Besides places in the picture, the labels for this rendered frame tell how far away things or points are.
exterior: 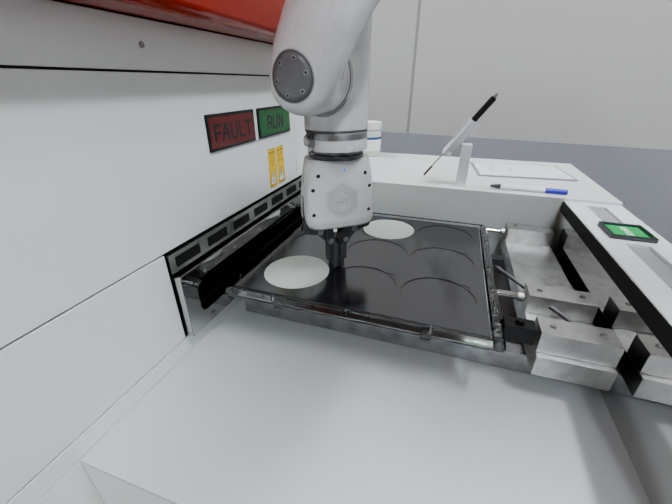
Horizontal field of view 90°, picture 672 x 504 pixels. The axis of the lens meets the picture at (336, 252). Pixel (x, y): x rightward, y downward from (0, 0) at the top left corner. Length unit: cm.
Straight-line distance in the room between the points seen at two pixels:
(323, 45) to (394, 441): 40
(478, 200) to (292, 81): 50
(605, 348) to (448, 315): 16
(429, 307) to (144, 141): 39
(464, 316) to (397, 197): 38
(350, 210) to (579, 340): 31
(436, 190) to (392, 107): 141
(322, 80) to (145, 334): 35
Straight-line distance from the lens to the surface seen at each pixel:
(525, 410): 48
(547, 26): 202
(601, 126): 204
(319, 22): 36
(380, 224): 70
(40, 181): 37
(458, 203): 76
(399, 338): 50
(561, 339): 46
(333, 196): 46
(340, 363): 48
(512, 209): 77
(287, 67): 37
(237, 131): 55
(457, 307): 47
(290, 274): 51
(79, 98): 39
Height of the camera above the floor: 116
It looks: 27 degrees down
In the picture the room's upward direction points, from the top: straight up
